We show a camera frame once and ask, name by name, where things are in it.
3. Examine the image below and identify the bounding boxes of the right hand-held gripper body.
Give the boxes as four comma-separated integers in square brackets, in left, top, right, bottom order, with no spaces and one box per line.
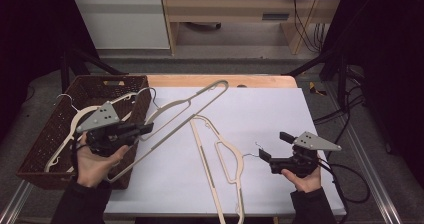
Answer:
[269,131,343,179]

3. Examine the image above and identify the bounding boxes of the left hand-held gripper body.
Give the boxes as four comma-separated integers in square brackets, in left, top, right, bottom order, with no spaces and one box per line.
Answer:
[76,101,141,158]

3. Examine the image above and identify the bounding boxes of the beige plastic clothes hanger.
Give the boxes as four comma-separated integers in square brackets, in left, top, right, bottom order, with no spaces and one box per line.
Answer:
[105,79,230,184]
[44,91,139,174]
[189,114,266,224]

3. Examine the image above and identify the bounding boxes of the brown woven basket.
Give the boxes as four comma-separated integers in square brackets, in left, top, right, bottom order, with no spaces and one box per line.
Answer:
[16,74,153,191]

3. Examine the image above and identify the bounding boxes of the person's right hand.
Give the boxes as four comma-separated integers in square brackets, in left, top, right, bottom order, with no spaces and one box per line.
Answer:
[280,165,323,194]

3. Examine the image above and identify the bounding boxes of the person's left hand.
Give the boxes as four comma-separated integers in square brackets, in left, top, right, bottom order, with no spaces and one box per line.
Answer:
[75,133,130,189]

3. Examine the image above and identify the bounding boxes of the white table sheet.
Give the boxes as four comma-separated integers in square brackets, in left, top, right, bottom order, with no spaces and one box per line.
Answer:
[103,86,348,217]

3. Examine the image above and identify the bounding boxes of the yellow and black tool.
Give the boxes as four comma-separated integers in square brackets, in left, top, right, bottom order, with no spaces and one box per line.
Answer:
[308,81,328,97]

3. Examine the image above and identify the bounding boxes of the black metal stand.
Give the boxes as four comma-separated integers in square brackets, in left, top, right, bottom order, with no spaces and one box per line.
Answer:
[283,45,353,109]
[59,47,128,92]

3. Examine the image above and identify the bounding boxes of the wooden table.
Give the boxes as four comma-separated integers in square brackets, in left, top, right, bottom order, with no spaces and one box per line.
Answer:
[146,74,298,89]

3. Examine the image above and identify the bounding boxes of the white cabinet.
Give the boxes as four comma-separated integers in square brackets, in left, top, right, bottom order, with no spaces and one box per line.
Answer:
[66,0,171,50]

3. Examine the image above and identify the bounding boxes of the dark curtain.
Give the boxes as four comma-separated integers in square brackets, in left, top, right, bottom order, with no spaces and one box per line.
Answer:
[321,0,424,187]
[0,0,98,147]

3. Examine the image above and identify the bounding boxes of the light wooden desk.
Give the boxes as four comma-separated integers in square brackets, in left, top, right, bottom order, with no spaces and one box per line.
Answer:
[159,0,347,56]

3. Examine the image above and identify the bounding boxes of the black floor cable bundle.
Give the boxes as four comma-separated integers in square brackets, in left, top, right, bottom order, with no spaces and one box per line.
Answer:
[313,83,366,125]

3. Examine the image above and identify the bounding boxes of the aluminium rail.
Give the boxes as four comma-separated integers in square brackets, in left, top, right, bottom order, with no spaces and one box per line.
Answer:
[324,83,405,224]
[0,179,34,224]

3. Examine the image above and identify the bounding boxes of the black hanging cables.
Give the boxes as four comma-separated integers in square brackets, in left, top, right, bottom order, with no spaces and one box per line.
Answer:
[292,0,326,54]

